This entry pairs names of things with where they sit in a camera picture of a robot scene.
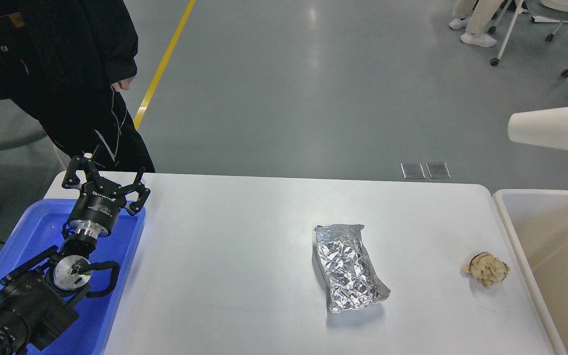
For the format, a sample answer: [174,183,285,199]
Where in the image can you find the crumpled brown paper ball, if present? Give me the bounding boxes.
[461,251,510,289]

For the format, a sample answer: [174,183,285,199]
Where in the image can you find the white paper cup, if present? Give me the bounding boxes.
[507,107,568,151]

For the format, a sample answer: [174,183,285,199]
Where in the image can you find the right floor outlet plate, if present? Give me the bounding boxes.
[426,162,452,179]

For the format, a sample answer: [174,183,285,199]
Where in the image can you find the left floor outlet plate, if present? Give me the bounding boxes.
[400,162,426,179]

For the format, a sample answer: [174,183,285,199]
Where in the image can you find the floor outlet plate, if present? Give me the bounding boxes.
[400,162,426,179]
[426,162,452,179]

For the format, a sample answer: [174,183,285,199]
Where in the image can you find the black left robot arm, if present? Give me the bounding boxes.
[0,153,150,355]

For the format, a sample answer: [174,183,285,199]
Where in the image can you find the beige plastic bin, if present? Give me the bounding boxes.
[493,189,568,355]

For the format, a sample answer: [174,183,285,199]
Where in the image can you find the grey office chair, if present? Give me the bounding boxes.
[0,100,68,171]

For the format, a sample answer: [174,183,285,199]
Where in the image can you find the blue plastic bin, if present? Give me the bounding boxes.
[0,198,146,355]

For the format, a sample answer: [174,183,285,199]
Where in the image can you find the silver foil package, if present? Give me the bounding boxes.
[314,224,391,314]

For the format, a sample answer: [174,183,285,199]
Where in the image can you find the person in black clothes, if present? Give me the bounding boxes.
[0,0,155,173]

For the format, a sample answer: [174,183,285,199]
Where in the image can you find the white frame rolling chair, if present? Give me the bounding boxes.
[487,0,568,78]

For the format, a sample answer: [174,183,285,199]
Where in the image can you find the seated person beige trousers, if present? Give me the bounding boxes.
[448,0,502,48]

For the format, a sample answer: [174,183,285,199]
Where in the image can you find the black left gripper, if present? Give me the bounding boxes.
[62,145,150,238]

